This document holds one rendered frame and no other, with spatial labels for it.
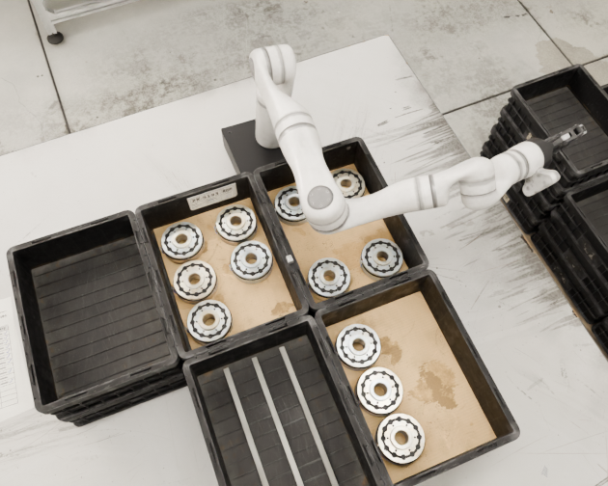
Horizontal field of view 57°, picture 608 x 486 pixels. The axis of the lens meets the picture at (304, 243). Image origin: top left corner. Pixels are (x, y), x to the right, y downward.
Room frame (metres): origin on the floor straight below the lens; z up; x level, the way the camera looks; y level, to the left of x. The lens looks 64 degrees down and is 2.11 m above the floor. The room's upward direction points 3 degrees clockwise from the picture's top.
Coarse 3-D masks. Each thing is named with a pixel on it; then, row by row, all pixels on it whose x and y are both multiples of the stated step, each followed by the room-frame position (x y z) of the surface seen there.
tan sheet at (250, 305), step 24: (192, 216) 0.68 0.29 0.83; (216, 216) 0.68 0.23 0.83; (216, 240) 0.62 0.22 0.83; (264, 240) 0.62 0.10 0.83; (168, 264) 0.54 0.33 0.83; (216, 264) 0.55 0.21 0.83; (240, 288) 0.49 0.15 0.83; (264, 288) 0.49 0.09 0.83; (240, 312) 0.43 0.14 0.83; (264, 312) 0.43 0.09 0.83; (288, 312) 0.43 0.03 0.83
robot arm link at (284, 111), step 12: (264, 48) 1.00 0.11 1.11; (252, 60) 0.97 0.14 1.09; (264, 60) 0.96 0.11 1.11; (252, 72) 0.96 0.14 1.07; (264, 72) 0.92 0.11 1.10; (264, 84) 0.90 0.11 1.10; (264, 96) 0.87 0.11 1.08; (276, 96) 0.85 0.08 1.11; (288, 96) 0.85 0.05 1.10; (276, 108) 0.82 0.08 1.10; (288, 108) 0.82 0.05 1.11; (300, 108) 0.82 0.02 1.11; (276, 120) 0.80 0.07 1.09; (288, 120) 0.78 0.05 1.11; (300, 120) 0.78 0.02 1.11; (312, 120) 0.80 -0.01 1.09; (276, 132) 0.77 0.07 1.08
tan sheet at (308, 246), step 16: (272, 192) 0.76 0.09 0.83; (368, 192) 0.78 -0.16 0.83; (304, 224) 0.67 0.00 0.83; (368, 224) 0.68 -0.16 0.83; (384, 224) 0.68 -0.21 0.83; (304, 240) 0.63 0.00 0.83; (320, 240) 0.63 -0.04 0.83; (336, 240) 0.63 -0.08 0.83; (352, 240) 0.63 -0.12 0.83; (368, 240) 0.64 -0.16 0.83; (304, 256) 0.58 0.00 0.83; (320, 256) 0.58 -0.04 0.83; (336, 256) 0.59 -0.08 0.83; (352, 256) 0.59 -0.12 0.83; (304, 272) 0.54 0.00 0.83; (352, 272) 0.55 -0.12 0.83; (352, 288) 0.50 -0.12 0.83
